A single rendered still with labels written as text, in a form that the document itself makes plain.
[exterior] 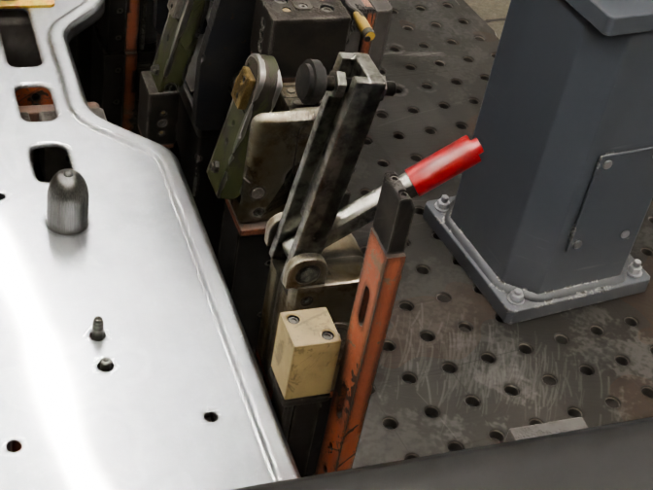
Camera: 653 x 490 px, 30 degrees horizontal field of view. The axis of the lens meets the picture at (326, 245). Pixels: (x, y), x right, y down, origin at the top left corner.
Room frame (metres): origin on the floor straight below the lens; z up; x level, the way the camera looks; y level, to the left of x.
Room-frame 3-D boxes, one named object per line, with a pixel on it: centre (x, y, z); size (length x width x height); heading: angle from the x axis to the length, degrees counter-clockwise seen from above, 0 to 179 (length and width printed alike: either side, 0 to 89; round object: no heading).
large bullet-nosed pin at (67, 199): (0.72, 0.20, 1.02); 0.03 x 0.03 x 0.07
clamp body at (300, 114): (0.84, 0.05, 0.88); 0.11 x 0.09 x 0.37; 116
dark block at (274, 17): (0.91, 0.06, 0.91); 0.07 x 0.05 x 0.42; 116
